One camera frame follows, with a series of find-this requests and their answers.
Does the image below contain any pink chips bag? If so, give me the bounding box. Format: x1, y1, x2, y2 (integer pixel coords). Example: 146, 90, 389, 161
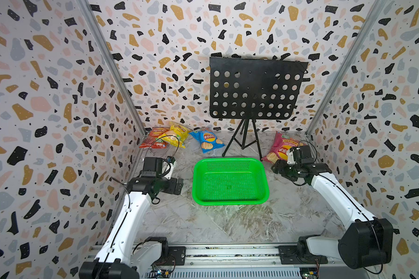
262, 132, 304, 164

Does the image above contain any red chips bag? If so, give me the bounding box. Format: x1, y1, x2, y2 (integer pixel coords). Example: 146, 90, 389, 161
139, 127, 168, 149

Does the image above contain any yellow chips bag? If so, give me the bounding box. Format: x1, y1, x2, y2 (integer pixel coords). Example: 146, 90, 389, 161
158, 122, 191, 148

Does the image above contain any blue chips bag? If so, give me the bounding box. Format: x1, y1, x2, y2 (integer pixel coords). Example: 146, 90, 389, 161
189, 128, 225, 153

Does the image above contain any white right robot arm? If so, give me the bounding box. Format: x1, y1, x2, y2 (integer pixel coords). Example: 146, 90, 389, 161
271, 145, 393, 269

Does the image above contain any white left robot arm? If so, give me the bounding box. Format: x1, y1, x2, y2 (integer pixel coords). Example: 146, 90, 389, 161
79, 156, 183, 279

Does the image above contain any green plastic basket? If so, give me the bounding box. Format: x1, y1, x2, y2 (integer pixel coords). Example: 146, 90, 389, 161
192, 158, 270, 206

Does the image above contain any black perforated music stand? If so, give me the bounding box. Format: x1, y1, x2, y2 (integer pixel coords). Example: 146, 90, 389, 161
209, 57, 308, 149

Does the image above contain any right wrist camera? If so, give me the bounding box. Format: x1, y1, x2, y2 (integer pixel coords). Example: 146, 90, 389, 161
287, 146, 297, 165

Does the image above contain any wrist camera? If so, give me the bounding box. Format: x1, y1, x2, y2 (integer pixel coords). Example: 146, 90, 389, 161
163, 156, 176, 180
287, 146, 297, 165

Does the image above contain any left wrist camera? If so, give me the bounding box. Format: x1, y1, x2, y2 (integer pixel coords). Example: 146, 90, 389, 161
163, 156, 176, 180

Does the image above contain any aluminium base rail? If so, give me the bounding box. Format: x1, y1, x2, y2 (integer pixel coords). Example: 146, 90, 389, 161
139, 243, 384, 279

